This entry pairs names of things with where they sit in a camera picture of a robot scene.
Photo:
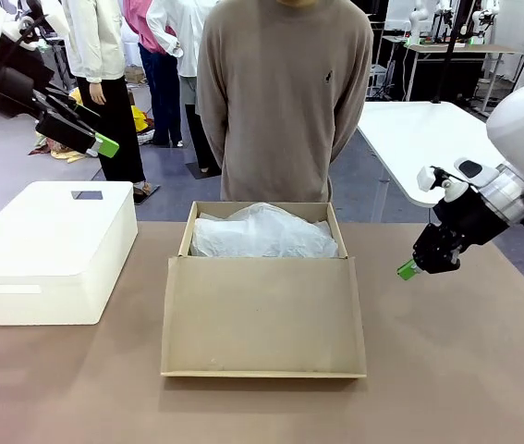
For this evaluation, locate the figure in pink top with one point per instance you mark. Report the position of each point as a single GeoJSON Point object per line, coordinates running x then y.
{"type": "Point", "coordinates": [150, 69]}

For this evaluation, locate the black pole stand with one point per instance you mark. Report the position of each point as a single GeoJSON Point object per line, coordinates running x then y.
{"type": "Point", "coordinates": [455, 46]}

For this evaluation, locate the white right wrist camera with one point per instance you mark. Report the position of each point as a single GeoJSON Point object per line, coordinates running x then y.
{"type": "Point", "coordinates": [428, 178]}

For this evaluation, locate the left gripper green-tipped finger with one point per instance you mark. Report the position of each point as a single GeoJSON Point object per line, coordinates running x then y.
{"type": "Point", "coordinates": [65, 131]}
{"type": "Point", "coordinates": [69, 104]}

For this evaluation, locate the brown background table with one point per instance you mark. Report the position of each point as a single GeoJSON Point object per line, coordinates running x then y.
{"type": "Point", "coordinates": [465, 48]}

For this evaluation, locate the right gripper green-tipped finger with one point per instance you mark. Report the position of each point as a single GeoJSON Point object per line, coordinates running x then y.
{"type": "Point", "coordinates": [407, 272]}
{"type": "Point", "coordinates": [444, 263]}

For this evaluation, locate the small cardboard box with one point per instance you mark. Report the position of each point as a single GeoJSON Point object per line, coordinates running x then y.
{"type": "Point", "coordinates": [134, 74]}

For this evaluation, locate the figure in white shirt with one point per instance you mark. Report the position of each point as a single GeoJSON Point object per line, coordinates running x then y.
{"type": "Point", "coordinates": [183, 37]}

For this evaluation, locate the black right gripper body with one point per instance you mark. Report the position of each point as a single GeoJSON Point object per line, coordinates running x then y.
{"type": "Point", "coordinates": [469, 217]}

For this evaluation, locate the white table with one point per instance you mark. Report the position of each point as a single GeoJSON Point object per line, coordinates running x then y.
{"type": "Point", "coordinates": [409, 139]}

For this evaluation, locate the person in beige sweater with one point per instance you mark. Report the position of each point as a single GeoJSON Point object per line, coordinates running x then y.
{"type": "Point", "coordinates": [280, 115]}

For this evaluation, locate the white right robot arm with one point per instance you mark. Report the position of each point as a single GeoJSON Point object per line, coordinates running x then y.
{"type": "Point", "coordinates": [520, 120]}

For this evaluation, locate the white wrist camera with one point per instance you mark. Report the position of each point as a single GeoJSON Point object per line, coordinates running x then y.
{"type": "Point", "coordinates": [21, 34]}
{"type": "Point", "coordinates": [428, 178]}

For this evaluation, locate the white tissue paper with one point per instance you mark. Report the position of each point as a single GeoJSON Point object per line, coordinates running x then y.
{"type": "Point", "coordinates": [266, 236]}

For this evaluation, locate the white plastic storage bin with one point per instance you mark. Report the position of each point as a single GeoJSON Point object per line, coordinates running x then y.
{"type": "Point", "coordinates": [44, 250]}

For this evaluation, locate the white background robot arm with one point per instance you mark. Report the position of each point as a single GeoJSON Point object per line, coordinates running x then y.
{"type": "Point", "coordinates": [483, 25]}
{"type": "Point", "coordinates": [417, 23]}

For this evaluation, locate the figure in white jacket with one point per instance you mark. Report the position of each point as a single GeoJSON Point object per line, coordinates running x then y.
{"type": "Point", "coordinates": [100, 46]}

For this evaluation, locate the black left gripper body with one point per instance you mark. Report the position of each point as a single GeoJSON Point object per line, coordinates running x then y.
{"type": "Point", "coordinates": [14, 90]}

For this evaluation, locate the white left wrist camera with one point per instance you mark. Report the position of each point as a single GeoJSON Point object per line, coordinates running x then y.
{"type": "Point", "coordinates": [21, 34]}

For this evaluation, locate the brown cardboard shoe box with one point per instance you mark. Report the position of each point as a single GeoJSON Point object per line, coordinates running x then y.
{"type": "Point", "coordinates": [261, 314]}

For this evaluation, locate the yellow cloth pile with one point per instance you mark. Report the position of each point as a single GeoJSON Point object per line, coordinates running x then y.
{"type": "Point", "coordinates": [139, 120]}

